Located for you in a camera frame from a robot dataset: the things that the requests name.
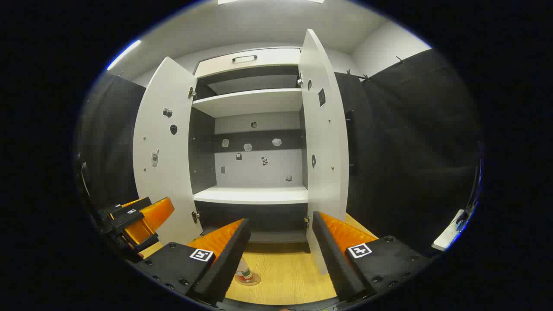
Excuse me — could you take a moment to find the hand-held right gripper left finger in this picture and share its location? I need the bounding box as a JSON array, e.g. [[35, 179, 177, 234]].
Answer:
[[137, 218, 252, 305]]

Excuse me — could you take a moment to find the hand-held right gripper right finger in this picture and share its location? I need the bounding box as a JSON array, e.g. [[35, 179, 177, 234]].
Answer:
[[311, 211, 434, 303]]

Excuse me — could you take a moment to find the clear plastic bottle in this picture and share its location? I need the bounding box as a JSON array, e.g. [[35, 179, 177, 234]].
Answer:
[[235, 256, 255, 285]]

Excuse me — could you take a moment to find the white cabinet door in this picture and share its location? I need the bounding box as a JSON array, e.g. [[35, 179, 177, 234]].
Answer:
[[132, 56, 203, 247], [298, 29, 350, 275]]

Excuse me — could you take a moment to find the round brown coaster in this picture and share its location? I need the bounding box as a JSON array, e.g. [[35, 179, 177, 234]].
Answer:
[[235, 272, 261, 286]]

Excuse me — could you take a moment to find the white cabinet shelf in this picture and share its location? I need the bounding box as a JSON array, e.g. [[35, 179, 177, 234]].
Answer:
[[193, 186, 309, 205], [192, 88, 303, 118], [207, 74, 300, 95]]

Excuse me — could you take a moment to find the white cabinet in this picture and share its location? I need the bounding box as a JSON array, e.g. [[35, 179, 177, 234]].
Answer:
[[188, 47, 311, 254]]

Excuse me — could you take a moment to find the white flat object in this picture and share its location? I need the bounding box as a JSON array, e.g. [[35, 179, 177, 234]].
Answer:
[[431, 209, 466, 252]]

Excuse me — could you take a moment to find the black backdrop cloth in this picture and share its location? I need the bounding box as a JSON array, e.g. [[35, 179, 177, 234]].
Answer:
[[76, 48, 483, 260]]

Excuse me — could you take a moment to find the ceiling light strip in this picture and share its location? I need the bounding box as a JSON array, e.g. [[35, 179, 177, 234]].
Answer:
[[107, 39, 143, 71]]

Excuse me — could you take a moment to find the ceiling light panel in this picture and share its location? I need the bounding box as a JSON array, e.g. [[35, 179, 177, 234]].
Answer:
[[217, 0, 324, 5]]

